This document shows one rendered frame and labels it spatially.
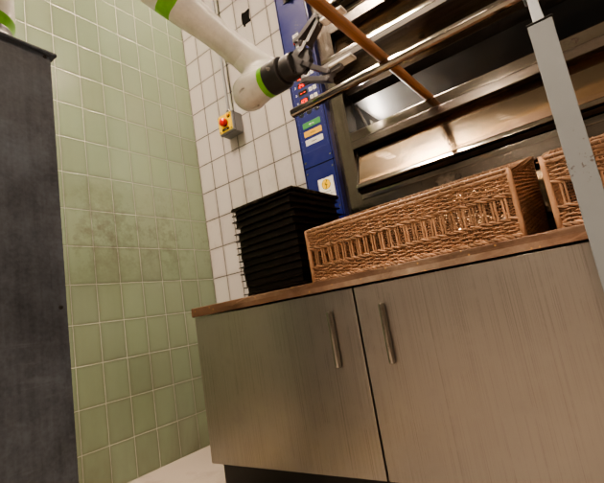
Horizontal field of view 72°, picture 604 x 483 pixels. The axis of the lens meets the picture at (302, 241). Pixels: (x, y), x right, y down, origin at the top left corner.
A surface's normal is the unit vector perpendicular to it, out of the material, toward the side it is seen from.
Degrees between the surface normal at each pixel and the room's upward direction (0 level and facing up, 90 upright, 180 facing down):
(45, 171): 90
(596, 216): 90
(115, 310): 90
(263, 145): 90
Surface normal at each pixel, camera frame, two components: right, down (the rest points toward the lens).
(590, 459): -0.59, -0.04
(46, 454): 0.82, -0.23
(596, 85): -0.61, -0.37
